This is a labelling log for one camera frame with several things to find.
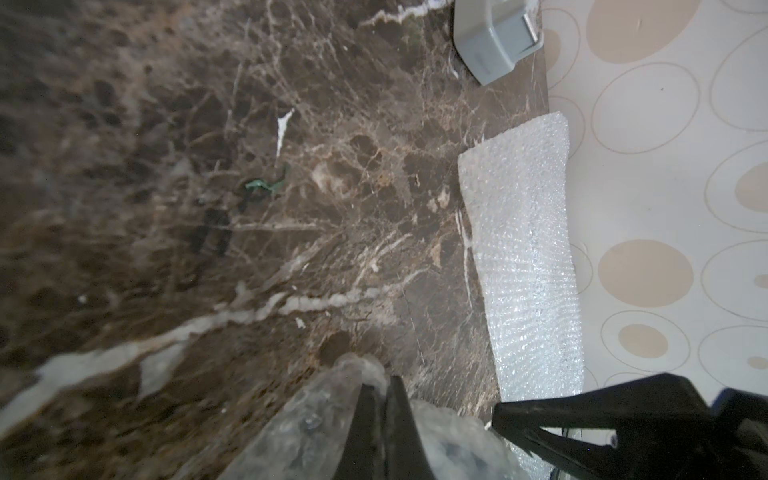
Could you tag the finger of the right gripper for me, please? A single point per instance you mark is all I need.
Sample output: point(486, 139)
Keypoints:
point(657, 427)

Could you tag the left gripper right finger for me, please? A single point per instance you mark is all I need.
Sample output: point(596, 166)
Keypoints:
point(405, 457)

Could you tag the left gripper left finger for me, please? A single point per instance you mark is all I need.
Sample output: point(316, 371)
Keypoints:
point(363, 456)

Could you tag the white green small device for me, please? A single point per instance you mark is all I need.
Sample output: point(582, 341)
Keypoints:
point(492, 36)

